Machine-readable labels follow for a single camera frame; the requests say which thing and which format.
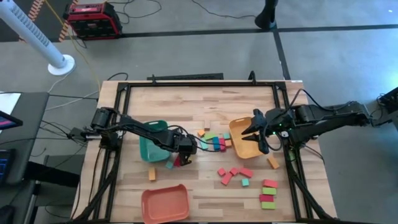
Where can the natural wooden block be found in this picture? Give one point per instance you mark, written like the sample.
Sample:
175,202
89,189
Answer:
207,125

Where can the black aluminium table frame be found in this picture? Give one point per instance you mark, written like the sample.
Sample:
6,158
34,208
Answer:
202,84

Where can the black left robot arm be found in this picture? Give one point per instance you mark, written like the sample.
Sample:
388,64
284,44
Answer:
146,134

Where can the small coral red cube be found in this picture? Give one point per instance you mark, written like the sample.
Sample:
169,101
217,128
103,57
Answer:
221,171
234,171

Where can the tablet with pink screen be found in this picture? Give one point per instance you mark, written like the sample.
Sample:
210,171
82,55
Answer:
7,121

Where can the black stand base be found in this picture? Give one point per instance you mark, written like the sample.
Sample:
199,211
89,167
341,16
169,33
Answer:
266,17

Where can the grey desk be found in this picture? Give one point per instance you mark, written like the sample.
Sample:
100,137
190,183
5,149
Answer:
31,124

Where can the crimson wooden block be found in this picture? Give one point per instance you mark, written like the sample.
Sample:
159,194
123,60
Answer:
177,161
222,144

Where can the orange wooden block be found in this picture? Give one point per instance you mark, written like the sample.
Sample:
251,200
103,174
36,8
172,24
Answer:
151,174
273,162

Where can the white tower fan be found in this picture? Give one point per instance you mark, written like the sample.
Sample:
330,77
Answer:
31,31

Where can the yellow plastic bin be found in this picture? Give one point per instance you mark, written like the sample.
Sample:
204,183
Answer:
239,140

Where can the monitor with blue screen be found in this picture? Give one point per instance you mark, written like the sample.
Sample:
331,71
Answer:
6,165

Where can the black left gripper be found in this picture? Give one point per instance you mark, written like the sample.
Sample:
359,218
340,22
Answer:
188,145

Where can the black power strip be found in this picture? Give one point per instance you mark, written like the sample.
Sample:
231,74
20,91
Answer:
186,76

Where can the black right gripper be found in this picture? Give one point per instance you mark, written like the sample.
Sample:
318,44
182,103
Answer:
276,123

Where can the light teal wooden block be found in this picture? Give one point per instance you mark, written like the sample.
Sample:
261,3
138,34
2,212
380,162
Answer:
203,145

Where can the black power box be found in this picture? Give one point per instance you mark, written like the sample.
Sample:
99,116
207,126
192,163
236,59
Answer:
77,133

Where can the black mat orange stripes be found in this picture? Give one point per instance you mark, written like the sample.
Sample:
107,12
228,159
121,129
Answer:
51,31

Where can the coral red wooden block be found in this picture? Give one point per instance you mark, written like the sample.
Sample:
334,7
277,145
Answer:
226,178
246,172
266,198
270,183

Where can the blue wooden block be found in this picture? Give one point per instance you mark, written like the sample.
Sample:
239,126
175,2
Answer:
216,143

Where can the small teal wooden cube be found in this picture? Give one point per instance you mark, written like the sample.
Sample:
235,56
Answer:
245,182
226,136
169,164

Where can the teal plastic bin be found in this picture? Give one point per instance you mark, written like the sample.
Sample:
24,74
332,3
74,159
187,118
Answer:
152,154

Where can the small orange wooden cube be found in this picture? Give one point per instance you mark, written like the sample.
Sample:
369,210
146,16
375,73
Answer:
201,132
228,143

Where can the salmon plastic bin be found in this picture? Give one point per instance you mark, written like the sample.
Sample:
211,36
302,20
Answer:
164,205

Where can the red and black toolbox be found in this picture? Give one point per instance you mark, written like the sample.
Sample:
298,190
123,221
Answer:
93,21

